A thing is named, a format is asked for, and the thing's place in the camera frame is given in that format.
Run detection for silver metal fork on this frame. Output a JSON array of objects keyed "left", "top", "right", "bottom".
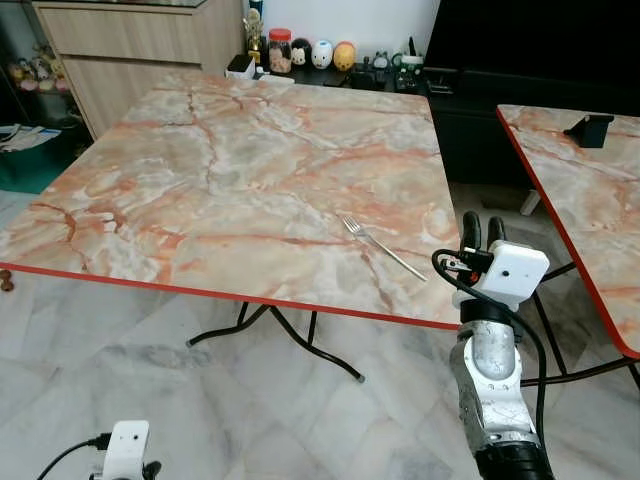
[{"left": 343, "top": 216, "right": 428, "bottom": 282}]

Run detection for black phone stand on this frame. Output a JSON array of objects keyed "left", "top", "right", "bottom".
[{"left": 563, "top": 114, "right": 614, "bottom": 149}]

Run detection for green white small gadget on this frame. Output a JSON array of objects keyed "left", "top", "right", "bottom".
[{"left": 398, "top": 45, "right": 423, "bottom": 93}]

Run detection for black television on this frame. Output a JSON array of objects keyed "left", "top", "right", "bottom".
[{"left": 420, "top": 0, "right": 640, "bottom": 96}]

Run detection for yellow round plush toy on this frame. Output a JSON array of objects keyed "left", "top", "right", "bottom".
[{"left": 333, "top": 41, "right": 357, "bottom": 72}]

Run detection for white round plush toy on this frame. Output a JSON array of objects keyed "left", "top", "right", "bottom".
[{"left": 311, "top": 40, "right": 335, "bottom": 70}]

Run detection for black round plush toy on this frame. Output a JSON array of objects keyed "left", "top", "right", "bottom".
[{"left": 290, "top": 38, "right": 313, "bottom": 69}]

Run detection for red lid glass jar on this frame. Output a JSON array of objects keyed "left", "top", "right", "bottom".
[{"left": 268, "top": 28, "right": 294, "bottom": 74}]

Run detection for small white box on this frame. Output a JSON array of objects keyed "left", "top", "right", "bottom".
[{"left": 227, "top": 53, "right": 256, "bottom": 79}]

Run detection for gold trophy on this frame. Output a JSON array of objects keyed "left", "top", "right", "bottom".
[{"left": 243, "top": 5, "right": 267, "bottom": 76}]

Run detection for green bin with papers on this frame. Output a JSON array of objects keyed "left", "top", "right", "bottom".
[{"left": 0, "top": 122, "right": 81, "bottom": 193}]

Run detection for light wooden cabinet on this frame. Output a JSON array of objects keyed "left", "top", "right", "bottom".
[{"left": 33, "top": 0, "right": 246, "bottom": 139}]

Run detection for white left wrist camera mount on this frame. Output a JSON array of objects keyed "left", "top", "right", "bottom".
[{"left": 103, "top": 420, "right": 151, "bottom": 480}]

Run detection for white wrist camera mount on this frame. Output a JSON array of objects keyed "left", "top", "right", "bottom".
[
  {"left": 103, "top": 420, "right": 151, "bottom": 480},
  {"left": 480, "top": 240, "right": 551, "bottom": 311}
]

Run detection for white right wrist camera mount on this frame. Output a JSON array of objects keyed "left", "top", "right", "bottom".
[{"left": 480, "top": 240, "right": 551, "bottom": 311}]

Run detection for black metal table leg frame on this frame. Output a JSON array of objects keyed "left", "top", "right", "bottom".
[
  {"left": 187, "top": 303, "right": 364, "bottom": 383},
  {"left": 518, "top": 188, "right": 640, "bottom": 389}
]

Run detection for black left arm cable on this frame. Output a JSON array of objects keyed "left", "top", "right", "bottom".
[{"left": 38, "top": 433, "right": 111, "bottom": 480}]

